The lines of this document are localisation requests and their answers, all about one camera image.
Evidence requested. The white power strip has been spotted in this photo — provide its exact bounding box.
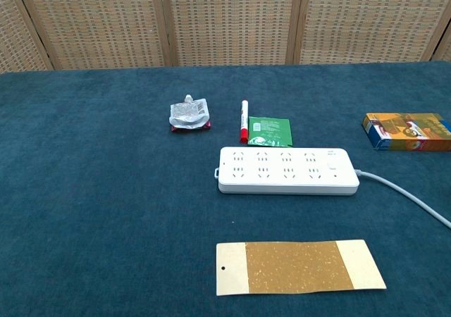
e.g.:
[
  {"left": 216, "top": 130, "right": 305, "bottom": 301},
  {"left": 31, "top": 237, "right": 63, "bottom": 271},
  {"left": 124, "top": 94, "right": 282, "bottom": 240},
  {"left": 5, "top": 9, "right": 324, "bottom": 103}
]
[{"left": 213, "top": 146, "right": 361, "bottom": 196}]

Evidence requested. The red whiteboard marker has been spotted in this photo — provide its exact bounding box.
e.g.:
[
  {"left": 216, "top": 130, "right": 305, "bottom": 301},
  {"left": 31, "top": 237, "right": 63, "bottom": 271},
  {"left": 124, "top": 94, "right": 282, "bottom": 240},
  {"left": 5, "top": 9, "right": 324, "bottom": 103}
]
[{"left": 240, "top": 99, "right": 250, "bottom": 144}]

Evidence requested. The green sachet packet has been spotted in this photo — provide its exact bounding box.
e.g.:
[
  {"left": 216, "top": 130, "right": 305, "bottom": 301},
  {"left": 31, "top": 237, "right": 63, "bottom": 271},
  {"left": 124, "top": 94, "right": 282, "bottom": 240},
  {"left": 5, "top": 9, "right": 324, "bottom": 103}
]
[{"left": 247, "top": 116, "right": 294, "bottom": 148}]

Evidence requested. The crumpled silver spout pouch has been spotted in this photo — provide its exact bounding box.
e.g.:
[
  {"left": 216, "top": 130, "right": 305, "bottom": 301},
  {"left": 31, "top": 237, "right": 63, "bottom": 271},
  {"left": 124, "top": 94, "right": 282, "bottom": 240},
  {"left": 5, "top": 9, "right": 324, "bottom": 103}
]
[{"left": 168, "top": 94, "right": 213, "bottom": 133}]

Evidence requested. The woven folding screen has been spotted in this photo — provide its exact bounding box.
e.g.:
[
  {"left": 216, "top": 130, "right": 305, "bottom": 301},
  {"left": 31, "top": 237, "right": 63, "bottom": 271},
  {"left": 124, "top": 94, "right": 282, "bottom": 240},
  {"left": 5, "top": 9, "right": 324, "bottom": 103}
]
[{"left": 0, "top": 0, "right": 451, "bottom": 74}]

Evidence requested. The blue table cloth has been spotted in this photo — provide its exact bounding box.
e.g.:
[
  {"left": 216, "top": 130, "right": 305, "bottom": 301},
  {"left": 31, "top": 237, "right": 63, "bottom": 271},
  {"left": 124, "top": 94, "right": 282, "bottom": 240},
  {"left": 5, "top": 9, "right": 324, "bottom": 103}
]
[{"left": 0, "top": 60, "right": 451, "bottom": 317}]

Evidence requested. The brown and cream paper card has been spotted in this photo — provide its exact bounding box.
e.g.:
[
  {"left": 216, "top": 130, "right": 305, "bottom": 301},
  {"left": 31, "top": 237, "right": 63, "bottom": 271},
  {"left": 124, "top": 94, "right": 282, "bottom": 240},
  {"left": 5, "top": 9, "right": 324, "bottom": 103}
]
[{"left": 216, "top": 239, "right": 388, "bottom": 297}]

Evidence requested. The orange and blue carton box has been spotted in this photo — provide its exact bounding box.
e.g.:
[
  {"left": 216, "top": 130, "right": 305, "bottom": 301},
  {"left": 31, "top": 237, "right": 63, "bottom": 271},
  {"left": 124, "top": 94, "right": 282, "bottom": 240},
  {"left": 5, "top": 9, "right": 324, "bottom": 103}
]
[{"left": 362, "top": 112, "right": 451, "bottom": 152}]

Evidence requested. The white power cable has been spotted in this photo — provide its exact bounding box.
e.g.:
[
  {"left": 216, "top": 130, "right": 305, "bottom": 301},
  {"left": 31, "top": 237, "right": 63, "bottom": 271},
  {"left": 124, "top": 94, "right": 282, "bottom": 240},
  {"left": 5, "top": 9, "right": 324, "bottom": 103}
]
[{"left": 354, "top": 168, "right": 451, "bottom": 230}]

